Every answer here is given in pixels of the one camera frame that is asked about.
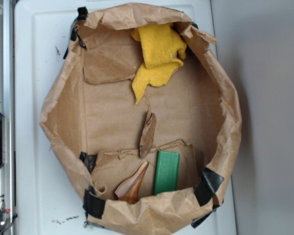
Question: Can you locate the yellow cloth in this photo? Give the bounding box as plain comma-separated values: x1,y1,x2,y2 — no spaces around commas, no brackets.
131,23,187,103

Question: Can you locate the green rectangular block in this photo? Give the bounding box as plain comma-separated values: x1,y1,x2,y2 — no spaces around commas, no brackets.
154,151,180,195

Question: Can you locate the aluminium frame rail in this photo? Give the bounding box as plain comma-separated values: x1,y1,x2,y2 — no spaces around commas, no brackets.
0,0,18,235

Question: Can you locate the torn brown paper strip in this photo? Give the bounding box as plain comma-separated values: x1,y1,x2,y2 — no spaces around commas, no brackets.
139,111,156,159

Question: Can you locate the brown paper bag bin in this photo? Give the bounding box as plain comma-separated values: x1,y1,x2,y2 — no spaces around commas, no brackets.
40,3,242,235

